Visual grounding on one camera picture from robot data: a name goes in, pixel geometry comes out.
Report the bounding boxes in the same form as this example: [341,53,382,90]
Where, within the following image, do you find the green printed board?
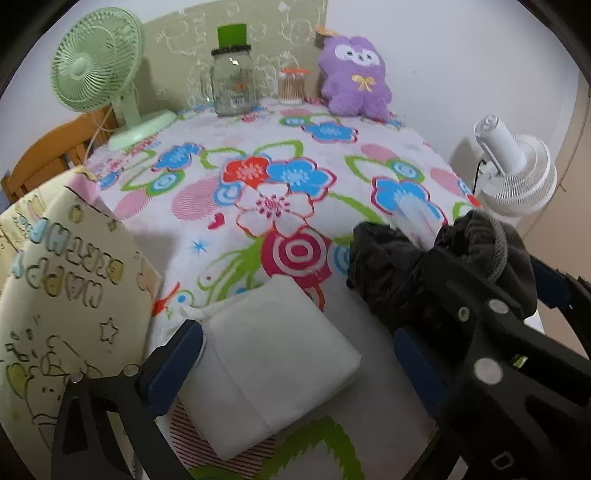
[141,0,329,112]

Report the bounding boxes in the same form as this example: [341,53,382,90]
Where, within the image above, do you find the purple plush bunny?
[318,34,394,123]

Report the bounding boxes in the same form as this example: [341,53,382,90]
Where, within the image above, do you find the yellow printed fabric storage box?
[0,166,163,480]

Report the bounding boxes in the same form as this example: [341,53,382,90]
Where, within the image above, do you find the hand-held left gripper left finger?
[51,318,205,480]

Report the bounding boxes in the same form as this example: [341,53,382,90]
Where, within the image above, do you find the black fan cable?
[470,158,491,195]

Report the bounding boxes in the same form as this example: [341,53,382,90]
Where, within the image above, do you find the white floor fan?
[450,115,558,217]

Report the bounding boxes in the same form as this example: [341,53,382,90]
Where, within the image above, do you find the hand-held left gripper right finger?
[393,327,446,421]

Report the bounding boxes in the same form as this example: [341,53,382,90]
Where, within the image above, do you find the black cloth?
[346,210,539,333]

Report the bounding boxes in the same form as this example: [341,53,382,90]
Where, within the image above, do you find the clear plastic packet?
[392,191,441,252]

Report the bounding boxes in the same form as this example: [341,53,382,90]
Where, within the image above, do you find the glass jar mug green lid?
[201,23,258,117]

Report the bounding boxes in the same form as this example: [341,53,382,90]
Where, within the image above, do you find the small jar of cotton swabs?
[278,67,309,106]

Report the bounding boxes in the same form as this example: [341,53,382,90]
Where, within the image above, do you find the white cloth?
[178,274,363,461]

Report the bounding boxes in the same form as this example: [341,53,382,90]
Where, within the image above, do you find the wooden chair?
[0,108,122,206]

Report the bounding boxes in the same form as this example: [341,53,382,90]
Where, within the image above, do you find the floral tablecloth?
[83,97,546,480]

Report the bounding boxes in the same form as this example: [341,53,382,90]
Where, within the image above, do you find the green desk fan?
[50,7,178,152]

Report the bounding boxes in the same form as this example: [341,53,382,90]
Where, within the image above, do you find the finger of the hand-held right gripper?
[422,250,527,365]
[530,256,591,321]

